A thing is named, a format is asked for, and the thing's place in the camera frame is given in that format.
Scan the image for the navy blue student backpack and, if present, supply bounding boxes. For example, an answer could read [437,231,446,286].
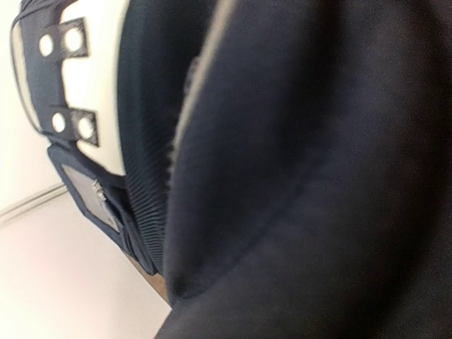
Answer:
[10,1,451,338]

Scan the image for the left aluminium corner post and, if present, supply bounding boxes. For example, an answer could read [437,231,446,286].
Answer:
[1,183,68,227]

